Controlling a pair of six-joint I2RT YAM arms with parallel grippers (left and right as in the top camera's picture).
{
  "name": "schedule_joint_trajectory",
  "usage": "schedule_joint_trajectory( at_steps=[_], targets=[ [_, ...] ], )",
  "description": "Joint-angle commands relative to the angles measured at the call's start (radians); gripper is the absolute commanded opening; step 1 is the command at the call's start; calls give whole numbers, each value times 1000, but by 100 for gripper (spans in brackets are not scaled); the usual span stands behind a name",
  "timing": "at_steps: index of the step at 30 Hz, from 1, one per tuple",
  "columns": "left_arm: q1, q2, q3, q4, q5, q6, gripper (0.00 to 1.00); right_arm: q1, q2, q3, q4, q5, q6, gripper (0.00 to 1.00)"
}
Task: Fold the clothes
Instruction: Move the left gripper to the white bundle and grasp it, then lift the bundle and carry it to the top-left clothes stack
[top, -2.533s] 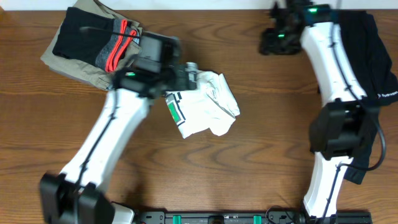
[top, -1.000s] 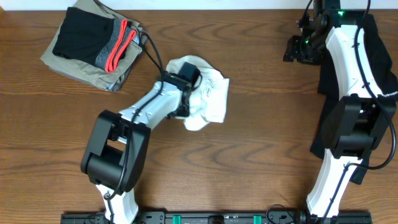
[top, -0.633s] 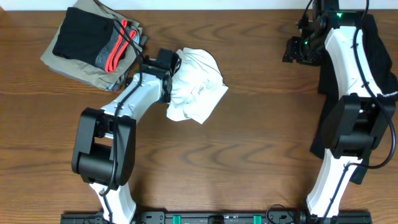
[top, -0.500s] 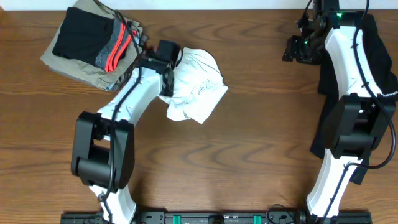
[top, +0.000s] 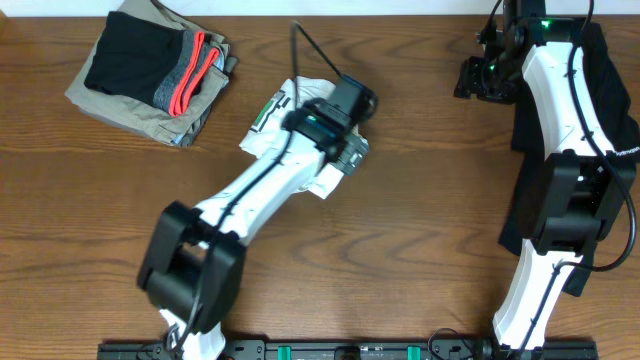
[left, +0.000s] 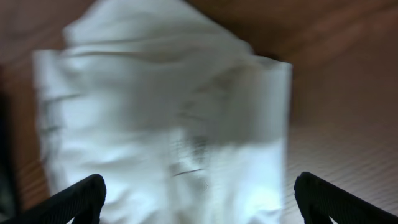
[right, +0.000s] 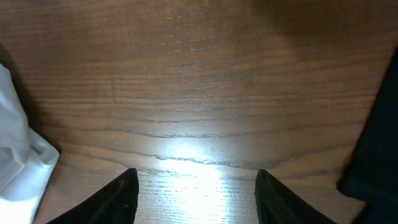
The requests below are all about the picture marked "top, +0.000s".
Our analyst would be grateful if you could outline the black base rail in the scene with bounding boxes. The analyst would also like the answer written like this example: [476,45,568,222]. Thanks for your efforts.
[96,336,600,360]

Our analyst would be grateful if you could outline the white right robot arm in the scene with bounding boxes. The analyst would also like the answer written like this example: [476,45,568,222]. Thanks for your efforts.
[439,1,639,359]

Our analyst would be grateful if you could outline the white printed t-shirt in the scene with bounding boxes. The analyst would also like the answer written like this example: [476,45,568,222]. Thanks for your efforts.
[239,76,360,199]

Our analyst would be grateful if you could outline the grey shorts with red trim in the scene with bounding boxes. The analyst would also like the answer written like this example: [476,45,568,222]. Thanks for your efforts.
[152,30,224,117]

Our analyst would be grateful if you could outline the black garment on right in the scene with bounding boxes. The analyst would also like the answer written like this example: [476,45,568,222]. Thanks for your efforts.
[498,16,640,297]

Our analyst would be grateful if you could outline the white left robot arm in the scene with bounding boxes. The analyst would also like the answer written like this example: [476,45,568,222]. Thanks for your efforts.
[137,75,378,359]

